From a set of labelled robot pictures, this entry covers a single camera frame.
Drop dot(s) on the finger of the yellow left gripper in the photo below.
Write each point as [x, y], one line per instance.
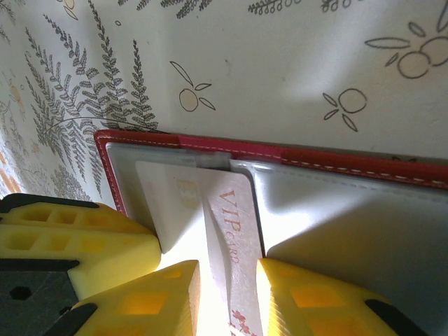
[108, 220]
[115, 259]

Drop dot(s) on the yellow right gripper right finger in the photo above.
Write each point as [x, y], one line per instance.
[315, 311]

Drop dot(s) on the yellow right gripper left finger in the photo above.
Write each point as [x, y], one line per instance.
[140, 308]

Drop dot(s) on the red card holder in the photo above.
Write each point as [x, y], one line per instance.
[350, 224]

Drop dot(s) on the white VIP card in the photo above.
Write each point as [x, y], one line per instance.
[241, 245]

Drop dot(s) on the white chip card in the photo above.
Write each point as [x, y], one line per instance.
[164, 203]

